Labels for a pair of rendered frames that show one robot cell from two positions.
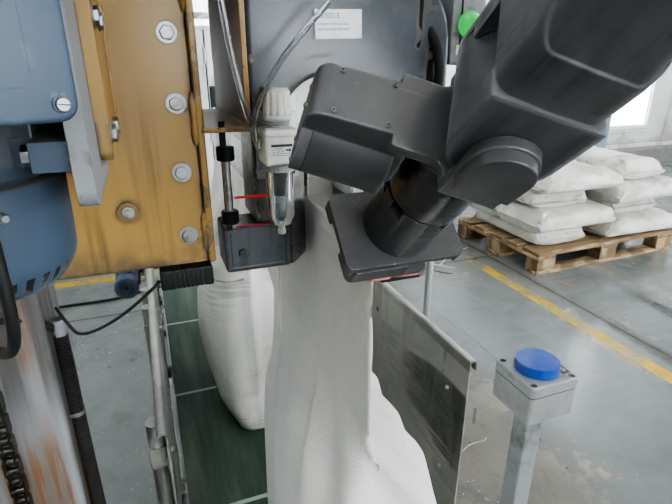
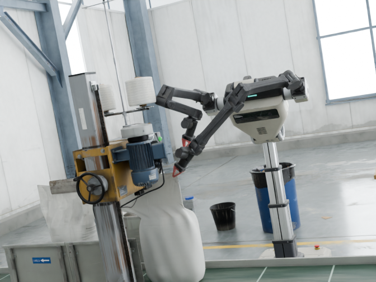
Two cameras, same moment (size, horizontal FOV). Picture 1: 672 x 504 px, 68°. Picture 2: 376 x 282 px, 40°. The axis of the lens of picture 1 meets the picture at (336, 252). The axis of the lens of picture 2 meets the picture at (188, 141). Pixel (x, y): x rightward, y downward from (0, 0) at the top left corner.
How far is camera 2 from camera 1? 2.87 m
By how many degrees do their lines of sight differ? 47
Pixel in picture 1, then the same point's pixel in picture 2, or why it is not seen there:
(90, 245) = (132, 187)
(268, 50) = not seen: hidden behind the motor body
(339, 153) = (184, 154)
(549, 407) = (195, 203)
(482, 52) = (194, 142)
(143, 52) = not seen: hidden behind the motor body
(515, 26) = (198, 141)
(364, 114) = (186, 150)
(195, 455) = not seen: outside the picture
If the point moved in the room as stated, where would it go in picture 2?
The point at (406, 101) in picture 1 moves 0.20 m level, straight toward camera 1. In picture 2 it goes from (188, 148) to (209, 147)
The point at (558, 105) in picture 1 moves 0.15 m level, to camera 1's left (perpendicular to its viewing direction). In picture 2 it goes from (202, 145) to (186, 150)
